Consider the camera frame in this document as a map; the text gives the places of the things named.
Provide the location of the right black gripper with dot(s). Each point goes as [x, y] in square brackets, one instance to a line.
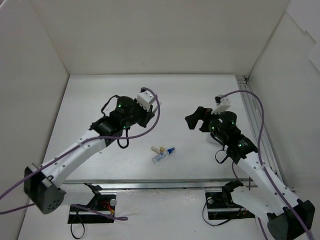
[205, 122]

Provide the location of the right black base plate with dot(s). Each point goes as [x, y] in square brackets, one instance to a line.
[217, 209]

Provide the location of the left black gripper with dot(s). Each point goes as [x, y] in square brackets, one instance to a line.
[146, 115]

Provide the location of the clear blue spray bottle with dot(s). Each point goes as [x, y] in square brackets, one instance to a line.
[160, 157]

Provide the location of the front aluminium rail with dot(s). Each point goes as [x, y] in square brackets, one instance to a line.
[150, 184]

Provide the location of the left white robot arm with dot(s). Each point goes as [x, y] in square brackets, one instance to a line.
[43, 184]

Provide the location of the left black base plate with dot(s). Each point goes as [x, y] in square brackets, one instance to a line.
[104, 203]

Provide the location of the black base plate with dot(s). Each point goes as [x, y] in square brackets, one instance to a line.
[217, 209]
[104, 203]

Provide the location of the white container box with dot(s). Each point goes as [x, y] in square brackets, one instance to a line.
[210, 139]

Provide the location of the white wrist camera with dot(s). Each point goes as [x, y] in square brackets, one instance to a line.
[222, 104]
[145, 99]

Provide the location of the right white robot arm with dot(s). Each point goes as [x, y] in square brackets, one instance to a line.
[286, 215]

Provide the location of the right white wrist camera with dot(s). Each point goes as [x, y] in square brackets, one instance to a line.
[222, 104]

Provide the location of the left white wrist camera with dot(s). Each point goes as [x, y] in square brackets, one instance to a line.
[145, 99]

